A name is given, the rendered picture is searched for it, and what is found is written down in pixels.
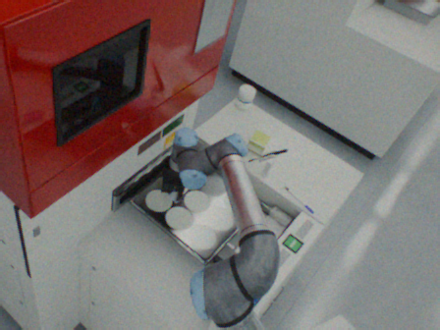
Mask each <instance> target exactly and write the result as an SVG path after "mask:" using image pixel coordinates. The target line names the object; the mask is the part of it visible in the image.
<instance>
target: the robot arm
mask: <svg viewBox="0 0 440 330"><path fill-rule="evenodd" d="M197 144H198V135H197V132H195V131H193V129H190V128H181V129H179V130H178V131H177V132H176V133H175V136H174V138H173V148H172V152H171V157H170V160H165V164H164V168H163V170H162V174H161V178H163V182H162V186H161V192H162V193H171V194H167V195H165V196H164V198H165V199H170V200H173V201H174V203H178V202H179V201H180V200H181V199H182V197H183V193H184V192H185V189H189V190H197V189H199V188H201V187H203V186H206V175H208V174H210V173H212V172H215V171H216V170H218V169H220V175H221V178H222V180H223V184H224V186H225V189H226V192H227V197H228V200H229V202H230V205H231V208H232V211H233V214H234V216H235V222H236V225H237V228H238V231H239V234H240V236H241V237H240V239H239V242H238V244H239V248H240V251H239V252H238V253H236V254H234V255H232V256H230V257H227V258H225V259H222V260H221V261H219V262H217V263H214V264H211V265H209V266H207V267H203V268H202V269H201V270H200V271H196V272H194V274H193V275H192V277H191V280H190V292H191V297H192V302H193V308H194V309H195V311H196V313H197V315H198V316H200V318H201V319H202V320H208V319H209V318H211V319H212V320H213V322H214V323H215V325H216V326H217V327H218V328H221V329H226V330H266V329H265V327H263V325H262V323H261V322H260V320H259V318H258V317H257V315H256V313H255V312H254V310H253V309H254V305H255V302H254V301H255V300H257V299H259V298H261V297H263V296H265V295H266V294H267V293H268V292H269V291H270V289H272V288H273V284H274V282H275V281H276V279H277V276H278V273H279V268H280V267H279V263H280V251H279V243H278V240H277V237H276V235H275V233H274V232H273V231H272V230H271V229H269V228H268V226H267V223H266V221H265V218H264V216H263V211H262V208H261V207H260V204H259V201H258V200H257V197H256V194H255V190H254V187H253V185H252V183H251V180H250V178H249V175H248V169H247V166H246V165H245V162H244V159H243V157H244V156H245V155H247V154H248V147H247V145H246V144H245V142H244V140H243V138H242V137H241V136H240V135H239V134H238V133H233V134H231V135H229V136H227V137H223V138H222V139H220V140H219V141H217V142H215V143H213V144H211V145H209V146H207V147H206V148H205V149H204V150H202V151H198V150H197V147H196V145H197Z"/></svg>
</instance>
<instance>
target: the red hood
mask: <svg viewBox="0 0 440 330"><path fill-rule="evenodd" d="M236 4H237V0H0V191H1V193H3V194H5V195H6V196H7V197H8V198H9V199H10V200H11V201H13V202H14V203H15V204H16V206H17V207H18V208H19V209H21V210H22V211H23V212H24V214H25V215H26V216H28V217H29V218H30V219H32V218H33V217H35V216H36V215H38V214H39V213H41V212H42V211H44V210H45V209H46V208H48V207H50V206H51V205H52V204H54V202H56V201H57V200H60V199H61V197H63V196H64V195H66V194H67V193H69V192H71V191H72V190H73V189H75V188H76V187H78V186H79V185H81V184H82V183H83V182H84V181H85V180H88V179H89V178H90V177H91V176H93V175H94V174H95V173H97V172H99V171H100V170H101V169H103V168H104V166H106V165H109V164H110V163H111V162H112V161H113V160H115V159H116V158H118V157H119V156H121V155H122V154H123V153H125V151H128V150H129V149H131V148H132V146H134V145H135V144H138V143H139V142H140V141H141V140H143V139H144V138H146V137H147V136H149V135H150V134H152V132H155V131H156V130H158V129H159V127H161V126H162V125H165V124H166V123H167V122H168V121H169V120H171V119H172V118H174V117H175V116H177V115H178V114H179V113H180V112H181V111H184V110H186V108H187V107H189V106H190V105H191V104H193V103H195V102H196V101H197V100H199V99H200V98H201V97H202V96H204V95H205V94H206V93H207V92H208V91H210V90H211V89H213V88H214V82H215V79H216V75H217V72H218V68H219V65H220V62H221V55H222V53H223V49H224V46H225V42H226V39H227V36H228V32H229V26H230V22H231V20H232V17H233V14H234V10H235V7H236Z"/></svg>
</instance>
